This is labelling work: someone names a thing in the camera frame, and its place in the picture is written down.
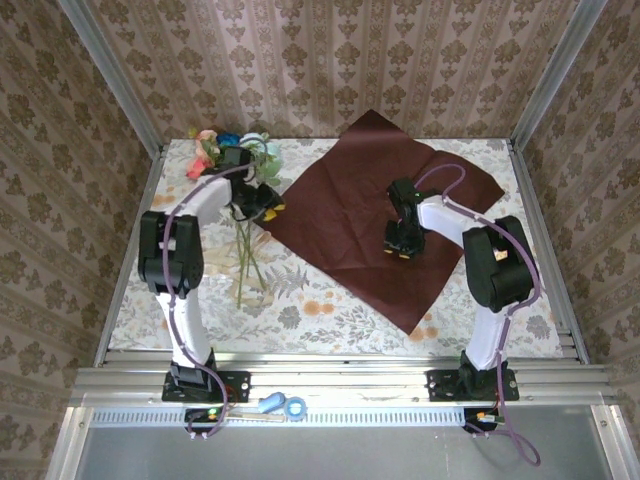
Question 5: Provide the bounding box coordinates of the artificial flower bunch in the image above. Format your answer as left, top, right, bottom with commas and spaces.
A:
186, 128, 286, 310

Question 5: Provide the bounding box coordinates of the dark red wrapping paper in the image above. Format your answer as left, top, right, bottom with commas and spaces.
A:
254, 108, 506, 337

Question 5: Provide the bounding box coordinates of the floral tablecloth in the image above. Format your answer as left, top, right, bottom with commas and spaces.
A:
108, 137, 565, 359

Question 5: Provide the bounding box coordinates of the black controller board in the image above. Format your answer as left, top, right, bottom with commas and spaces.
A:
184, 407, 229, 435
463, 407, 504, 435

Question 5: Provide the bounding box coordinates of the light blue cylinder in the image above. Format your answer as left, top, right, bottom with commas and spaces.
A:
258, 392, 287, 414

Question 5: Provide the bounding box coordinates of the grey metal sheet panel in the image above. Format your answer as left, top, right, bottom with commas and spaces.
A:
74, 427, 614, 480

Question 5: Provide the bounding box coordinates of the aluminium table side rail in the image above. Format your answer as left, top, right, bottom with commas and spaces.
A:
506, 138, 592, 365
93, 144, 169, 367

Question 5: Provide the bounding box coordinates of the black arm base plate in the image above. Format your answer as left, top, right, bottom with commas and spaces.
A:
424, 367, 520, 403
162, 369, 251, 404

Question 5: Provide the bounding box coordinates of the aluminium frame beam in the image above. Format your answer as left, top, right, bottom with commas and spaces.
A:
69, 349, 616, 407

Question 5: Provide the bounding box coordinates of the white slotted cable duct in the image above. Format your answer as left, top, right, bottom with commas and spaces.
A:
89, 407, 596, 429

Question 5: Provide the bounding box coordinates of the aluminium frame post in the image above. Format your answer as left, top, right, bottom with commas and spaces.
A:
56, 0, 167, 157
508, 0, 610, 154

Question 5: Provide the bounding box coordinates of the aluminium frame leg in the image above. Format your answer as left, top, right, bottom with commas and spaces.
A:
47, 405, 94, 480
589, 404, 640, 480

